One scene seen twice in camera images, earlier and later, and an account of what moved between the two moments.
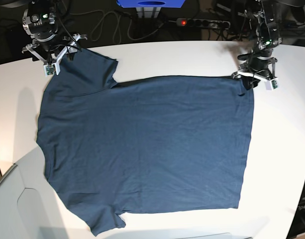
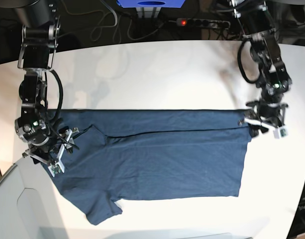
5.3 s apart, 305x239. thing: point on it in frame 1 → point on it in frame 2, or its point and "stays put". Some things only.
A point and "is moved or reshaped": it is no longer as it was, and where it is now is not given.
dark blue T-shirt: x=143 y=145 is moved or reshaped
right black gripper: x=258 y=65 → x=270 y=113
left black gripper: x=53 y=51 → x=52 y=153
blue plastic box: x=151 y=3 stays put
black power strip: x=203 y=23 stays put
